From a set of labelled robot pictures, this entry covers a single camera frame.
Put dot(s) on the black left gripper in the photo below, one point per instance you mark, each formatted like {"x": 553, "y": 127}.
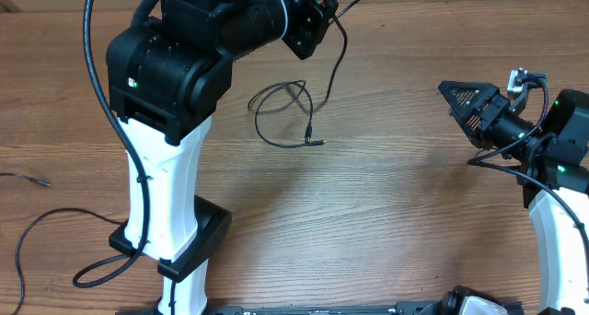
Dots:
{"x": 315, "y": 20}

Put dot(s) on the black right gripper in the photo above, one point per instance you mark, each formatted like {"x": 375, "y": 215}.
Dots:
{"x": 482, "y": 92}

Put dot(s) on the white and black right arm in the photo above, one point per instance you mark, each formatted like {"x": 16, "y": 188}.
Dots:
{"x": 546, "y": 158}

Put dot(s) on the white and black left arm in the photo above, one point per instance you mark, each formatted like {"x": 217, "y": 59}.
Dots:
{"x": 167, "y": 72}

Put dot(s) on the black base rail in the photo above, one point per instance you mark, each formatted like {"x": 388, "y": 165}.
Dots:
{"x": 449, "y": 304}

